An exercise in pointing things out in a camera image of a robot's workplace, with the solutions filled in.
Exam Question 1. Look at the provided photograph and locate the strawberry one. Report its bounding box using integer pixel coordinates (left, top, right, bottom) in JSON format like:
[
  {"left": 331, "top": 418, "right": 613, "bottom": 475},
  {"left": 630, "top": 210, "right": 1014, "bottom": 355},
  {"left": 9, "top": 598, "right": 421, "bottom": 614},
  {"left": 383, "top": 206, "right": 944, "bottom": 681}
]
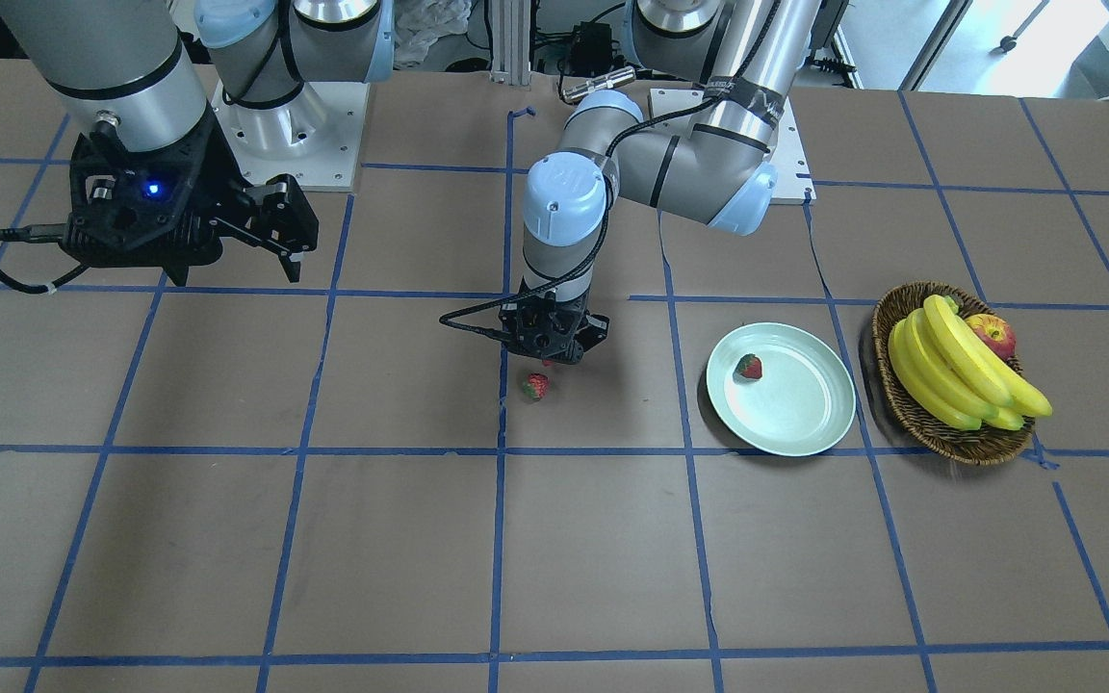
[{"left": 734, "top": 351, "right": 764, "bottom": 381}]

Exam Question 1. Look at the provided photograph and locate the wicker basket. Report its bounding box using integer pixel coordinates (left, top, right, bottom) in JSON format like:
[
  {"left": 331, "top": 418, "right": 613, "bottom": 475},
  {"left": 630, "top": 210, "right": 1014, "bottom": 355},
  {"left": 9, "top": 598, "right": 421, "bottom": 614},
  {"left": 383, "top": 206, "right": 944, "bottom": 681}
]
[{"left": 859, "top": 281, "right": 1036, "bottom": 466}]

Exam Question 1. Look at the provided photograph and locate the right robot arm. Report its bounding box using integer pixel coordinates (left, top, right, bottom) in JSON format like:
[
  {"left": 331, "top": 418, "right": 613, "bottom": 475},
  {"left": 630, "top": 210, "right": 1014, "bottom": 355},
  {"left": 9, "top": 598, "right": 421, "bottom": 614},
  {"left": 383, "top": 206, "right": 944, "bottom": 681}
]
[{"left": 0, "top": 1, "right": 395, "bottom": 295}]

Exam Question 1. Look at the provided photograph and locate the light green plate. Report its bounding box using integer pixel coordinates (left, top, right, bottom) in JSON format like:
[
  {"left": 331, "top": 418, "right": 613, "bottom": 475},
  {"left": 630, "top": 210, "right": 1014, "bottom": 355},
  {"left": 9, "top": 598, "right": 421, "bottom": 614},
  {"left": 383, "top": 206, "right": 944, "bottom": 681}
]
[{"left": 705, "top": 322, "right": 857, "bottom": 457}]

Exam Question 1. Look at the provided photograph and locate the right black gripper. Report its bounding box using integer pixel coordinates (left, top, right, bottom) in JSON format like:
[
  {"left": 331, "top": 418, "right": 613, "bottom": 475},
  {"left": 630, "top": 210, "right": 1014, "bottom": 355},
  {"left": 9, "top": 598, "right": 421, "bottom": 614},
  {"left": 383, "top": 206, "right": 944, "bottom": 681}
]
[{"left": 62, "top": 106, "right": 321, "bottom": 285}]

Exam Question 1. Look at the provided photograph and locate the red yellow apple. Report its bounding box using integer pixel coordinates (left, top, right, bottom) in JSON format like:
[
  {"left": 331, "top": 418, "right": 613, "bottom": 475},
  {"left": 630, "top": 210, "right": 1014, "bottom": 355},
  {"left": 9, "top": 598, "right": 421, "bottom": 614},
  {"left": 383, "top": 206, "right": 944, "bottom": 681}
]
[{"left": 965, "top": 313, "right": 1017, "bottom": 361}]

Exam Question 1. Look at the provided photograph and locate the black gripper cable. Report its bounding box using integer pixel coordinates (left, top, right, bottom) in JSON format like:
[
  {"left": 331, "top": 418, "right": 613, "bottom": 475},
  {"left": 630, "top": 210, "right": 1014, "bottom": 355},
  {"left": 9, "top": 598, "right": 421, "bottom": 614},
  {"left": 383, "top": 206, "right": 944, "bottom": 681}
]
[{"left": 0, "top": 223, "right": 74, "bottom": 295}]

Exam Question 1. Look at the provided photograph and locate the strawberry three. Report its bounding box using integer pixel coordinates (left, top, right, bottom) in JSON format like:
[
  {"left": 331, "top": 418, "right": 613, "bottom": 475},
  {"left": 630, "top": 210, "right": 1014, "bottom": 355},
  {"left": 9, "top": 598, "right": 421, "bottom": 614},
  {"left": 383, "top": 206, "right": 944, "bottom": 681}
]
[{"left": 520, "top": 371, "right": 551, "bottom": 400}]

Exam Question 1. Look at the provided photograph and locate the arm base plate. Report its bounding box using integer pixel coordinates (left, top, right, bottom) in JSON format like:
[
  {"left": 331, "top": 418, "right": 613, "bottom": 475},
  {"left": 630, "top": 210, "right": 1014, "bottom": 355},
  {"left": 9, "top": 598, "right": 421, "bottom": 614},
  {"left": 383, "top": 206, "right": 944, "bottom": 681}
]
[
  {"left": 647, "top": 88, "right": 817, "bottom": 205},
  {"left": 211, "top": 82, "right": 373, "bottom": 193}
]

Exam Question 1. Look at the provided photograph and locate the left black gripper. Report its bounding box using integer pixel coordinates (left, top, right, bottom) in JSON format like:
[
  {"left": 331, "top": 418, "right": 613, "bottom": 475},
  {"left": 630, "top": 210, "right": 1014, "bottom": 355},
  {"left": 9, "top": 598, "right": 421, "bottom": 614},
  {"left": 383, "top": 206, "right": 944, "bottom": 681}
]
[{"left": 499, "top": 293, "right": 610, "bottom": 365}]

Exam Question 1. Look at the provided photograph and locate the yellow banana bunch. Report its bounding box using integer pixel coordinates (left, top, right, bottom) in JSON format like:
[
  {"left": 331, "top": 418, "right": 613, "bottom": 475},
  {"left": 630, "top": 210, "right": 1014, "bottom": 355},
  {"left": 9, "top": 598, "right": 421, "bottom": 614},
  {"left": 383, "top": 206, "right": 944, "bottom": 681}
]
[{"left": 888, "top": 295, "right": 1054, "bottom": 431}]

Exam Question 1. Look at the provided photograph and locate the aluminium frame post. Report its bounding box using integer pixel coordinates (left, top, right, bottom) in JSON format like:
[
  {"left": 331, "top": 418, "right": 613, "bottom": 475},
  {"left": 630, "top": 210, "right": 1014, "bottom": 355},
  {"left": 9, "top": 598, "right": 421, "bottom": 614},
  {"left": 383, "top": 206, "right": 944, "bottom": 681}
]
[{"left": 484, "top": 0, "right": 533, "bottom": 90}]

